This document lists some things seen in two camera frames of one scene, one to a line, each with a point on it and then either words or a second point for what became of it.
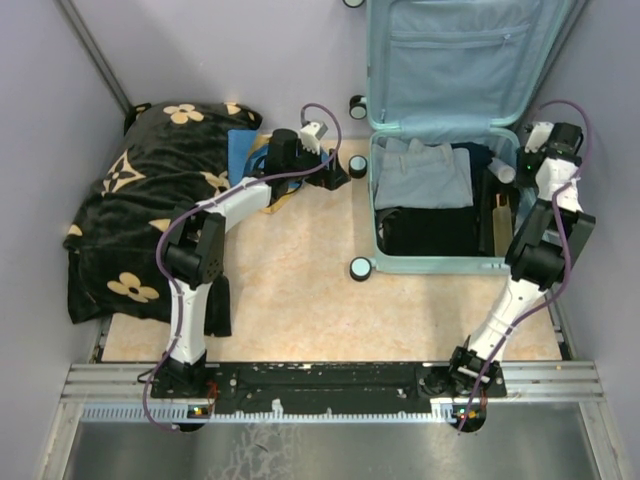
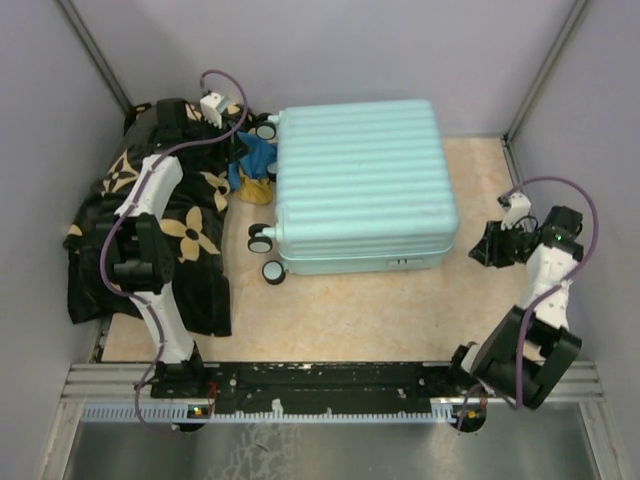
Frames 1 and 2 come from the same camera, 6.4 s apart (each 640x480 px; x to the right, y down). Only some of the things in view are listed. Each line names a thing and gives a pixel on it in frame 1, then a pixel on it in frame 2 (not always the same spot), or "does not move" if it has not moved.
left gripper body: [306, 159] to [208, 131]
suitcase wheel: [357, 166] to [258, 244]
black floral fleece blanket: [169, 156] does not move
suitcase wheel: [360, 268] to [273, 272]
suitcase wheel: [358, 107] to [265, 130]
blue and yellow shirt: [247, 152] does not move
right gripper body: [523, 174] to [507, 245]
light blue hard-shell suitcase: [450, 85] to [363, 187]
